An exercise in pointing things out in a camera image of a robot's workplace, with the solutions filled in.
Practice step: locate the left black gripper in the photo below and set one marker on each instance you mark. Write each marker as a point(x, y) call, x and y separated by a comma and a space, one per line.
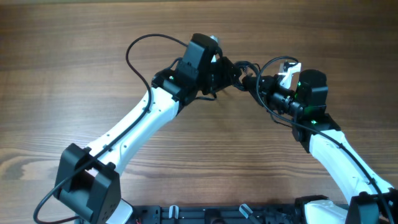
point(224, 64)

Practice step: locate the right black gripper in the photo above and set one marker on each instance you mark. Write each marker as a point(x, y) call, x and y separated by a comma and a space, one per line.
point(268, 84)

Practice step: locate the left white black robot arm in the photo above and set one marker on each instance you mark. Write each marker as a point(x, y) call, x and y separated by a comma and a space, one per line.
point(88, 179)

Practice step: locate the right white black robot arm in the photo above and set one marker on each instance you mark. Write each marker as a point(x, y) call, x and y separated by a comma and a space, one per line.
point(370, 198)

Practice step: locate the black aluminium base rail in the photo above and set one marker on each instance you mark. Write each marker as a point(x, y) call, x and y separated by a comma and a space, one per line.
point(264, 214)

